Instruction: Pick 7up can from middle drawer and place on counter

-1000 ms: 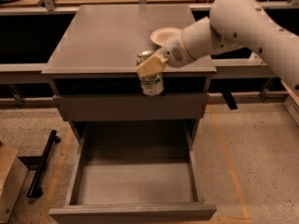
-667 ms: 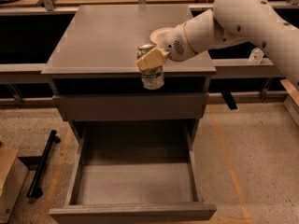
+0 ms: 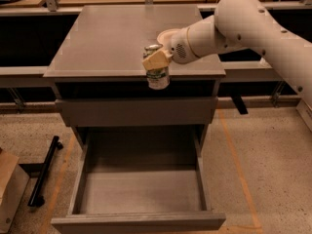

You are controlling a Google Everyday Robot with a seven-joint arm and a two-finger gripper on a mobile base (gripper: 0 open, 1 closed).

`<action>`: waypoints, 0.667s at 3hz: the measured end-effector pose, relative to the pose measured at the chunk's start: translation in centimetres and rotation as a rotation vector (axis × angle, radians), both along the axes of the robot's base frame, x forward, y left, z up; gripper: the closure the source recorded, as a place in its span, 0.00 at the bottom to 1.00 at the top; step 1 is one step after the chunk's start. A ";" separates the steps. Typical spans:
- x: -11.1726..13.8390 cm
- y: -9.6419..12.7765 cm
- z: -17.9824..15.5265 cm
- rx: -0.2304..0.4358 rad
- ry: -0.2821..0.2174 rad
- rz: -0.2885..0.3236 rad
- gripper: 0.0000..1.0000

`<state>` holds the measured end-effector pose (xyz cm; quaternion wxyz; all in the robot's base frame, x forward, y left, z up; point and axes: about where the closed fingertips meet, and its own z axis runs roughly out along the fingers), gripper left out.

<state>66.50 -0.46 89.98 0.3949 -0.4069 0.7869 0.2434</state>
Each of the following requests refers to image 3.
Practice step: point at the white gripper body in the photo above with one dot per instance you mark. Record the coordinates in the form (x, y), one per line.
(177, 50)

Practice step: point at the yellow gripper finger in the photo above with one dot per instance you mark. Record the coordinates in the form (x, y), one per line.
(157, 60)

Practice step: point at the silver green 7up can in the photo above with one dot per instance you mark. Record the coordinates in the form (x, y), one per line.
(158, 79)

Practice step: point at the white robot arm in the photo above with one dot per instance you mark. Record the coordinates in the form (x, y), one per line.
(237, 24)

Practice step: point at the closed grey top drawer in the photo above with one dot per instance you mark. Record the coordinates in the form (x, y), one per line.
(137, 112)

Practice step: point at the grey drawer cabinet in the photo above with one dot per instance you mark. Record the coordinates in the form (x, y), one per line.
(102, 55)

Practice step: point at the open grey middle drawer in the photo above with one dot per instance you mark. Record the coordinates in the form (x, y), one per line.
(140, 180)

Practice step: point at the white paper bowl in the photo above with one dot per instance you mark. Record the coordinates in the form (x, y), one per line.
(165, 38)

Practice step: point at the black metal bar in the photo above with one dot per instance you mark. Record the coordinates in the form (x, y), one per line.
(36, 199)

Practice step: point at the brown cardboard box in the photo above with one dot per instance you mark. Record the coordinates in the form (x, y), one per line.
(13, 180)

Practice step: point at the grey metal rail shelf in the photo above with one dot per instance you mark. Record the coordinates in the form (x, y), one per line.
(236, 71)

